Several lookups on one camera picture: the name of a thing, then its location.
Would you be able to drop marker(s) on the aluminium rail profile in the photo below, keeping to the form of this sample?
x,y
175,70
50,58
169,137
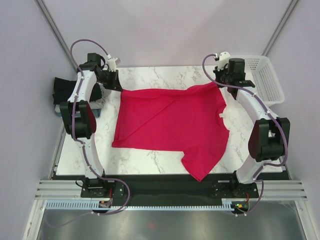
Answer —
x,y
58,190

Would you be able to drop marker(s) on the folded blue t shirt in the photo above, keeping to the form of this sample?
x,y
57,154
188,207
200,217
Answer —
x,y
96,112

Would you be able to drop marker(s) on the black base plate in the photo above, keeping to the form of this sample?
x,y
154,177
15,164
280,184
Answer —
x,y
172,189

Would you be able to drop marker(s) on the aluminium frame post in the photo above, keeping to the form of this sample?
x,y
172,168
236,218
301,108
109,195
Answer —
x,y
55,30
280,27

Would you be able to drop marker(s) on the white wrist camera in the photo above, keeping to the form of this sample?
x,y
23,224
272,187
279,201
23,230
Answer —
x,y
112,63
222,60

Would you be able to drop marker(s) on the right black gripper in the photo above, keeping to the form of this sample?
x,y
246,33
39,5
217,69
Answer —
x,y
218,73

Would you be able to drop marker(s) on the folded black t shirt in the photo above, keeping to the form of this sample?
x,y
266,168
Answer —
x,y
62,90

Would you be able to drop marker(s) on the white plastic basket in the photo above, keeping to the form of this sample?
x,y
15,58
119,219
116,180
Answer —
x,y
260,71

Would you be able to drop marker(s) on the left aluminium frame post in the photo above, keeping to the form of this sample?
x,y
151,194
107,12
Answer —
x,y
55,30

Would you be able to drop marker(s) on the white slotted cable duct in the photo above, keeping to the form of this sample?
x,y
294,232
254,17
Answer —
x,y
98,205

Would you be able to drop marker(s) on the red t shirt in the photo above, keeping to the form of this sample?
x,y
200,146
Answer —
x,y
175,120

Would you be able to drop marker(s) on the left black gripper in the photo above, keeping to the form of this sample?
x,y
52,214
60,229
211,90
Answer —
x,y
115,84

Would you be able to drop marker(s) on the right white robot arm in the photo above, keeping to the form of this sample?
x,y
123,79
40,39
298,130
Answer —
x,y
269,139

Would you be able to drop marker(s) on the right aluminium frame post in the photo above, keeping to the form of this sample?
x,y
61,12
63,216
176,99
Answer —
x,y
280,27

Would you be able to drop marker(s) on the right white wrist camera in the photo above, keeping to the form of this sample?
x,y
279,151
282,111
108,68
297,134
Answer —
x,y
222,60

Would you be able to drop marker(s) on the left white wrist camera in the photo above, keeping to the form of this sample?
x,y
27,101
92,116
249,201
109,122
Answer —
x,y
112,63

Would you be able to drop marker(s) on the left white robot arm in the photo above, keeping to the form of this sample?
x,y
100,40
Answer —
x,y
77,116

